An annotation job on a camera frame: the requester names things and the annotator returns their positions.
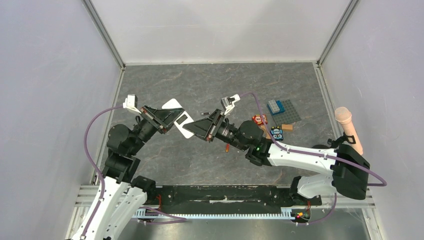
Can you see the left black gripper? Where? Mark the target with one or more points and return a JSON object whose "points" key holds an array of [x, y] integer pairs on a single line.
{"points": [[162, 119]]}

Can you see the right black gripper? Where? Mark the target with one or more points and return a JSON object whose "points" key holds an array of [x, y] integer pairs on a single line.
{"points": [[214, 125]]}

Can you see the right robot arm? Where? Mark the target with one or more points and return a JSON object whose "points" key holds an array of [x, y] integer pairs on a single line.
{"points": [[339, 170]]}

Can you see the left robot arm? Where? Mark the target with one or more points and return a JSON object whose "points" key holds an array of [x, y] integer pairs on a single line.
{"points": [[121, 193]]}

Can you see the red owl number block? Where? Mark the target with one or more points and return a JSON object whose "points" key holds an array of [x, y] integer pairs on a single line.
{"points": [[260, 119]]}

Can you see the grey lego brick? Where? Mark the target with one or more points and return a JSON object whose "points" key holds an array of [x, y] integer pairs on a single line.
{"points": [[273, 107]]}

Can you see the blue owl number block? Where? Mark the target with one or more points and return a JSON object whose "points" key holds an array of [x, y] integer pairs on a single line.
{"points": [[277, 133]]}

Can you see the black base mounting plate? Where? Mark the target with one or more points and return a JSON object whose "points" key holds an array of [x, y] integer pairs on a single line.
{"points": [[226, 199]]}

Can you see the blue lego brick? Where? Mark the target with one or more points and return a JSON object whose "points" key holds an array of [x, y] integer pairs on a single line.
{"points": [[282, 108]]}

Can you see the wooden block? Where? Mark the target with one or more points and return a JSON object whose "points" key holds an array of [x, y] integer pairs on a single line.
{"points": [[287, 127]]}

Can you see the grey lego baseplate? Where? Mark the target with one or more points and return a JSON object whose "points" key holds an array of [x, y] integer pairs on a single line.
{"points": [[289, 116]]}

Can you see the black microphone stand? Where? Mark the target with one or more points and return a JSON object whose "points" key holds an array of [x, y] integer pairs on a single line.
{"points": [[333, 144]]}

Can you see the pink microphone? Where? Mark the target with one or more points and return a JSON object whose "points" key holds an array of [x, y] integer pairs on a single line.
{"points": [[344, 117]]}

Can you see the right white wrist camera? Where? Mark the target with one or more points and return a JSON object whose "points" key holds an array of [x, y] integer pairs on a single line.
{"points": [[228, 103]]}

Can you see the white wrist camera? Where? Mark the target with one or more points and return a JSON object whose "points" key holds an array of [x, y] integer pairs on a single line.
{"points": [[228, 103], [131, 104]]}

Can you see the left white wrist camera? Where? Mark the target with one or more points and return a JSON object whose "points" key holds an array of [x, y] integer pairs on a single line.
{"points": [[131, 104]]}

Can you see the white slotted cable duct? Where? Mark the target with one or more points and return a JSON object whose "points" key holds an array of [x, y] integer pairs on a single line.
{"points": [[284, 214]]}

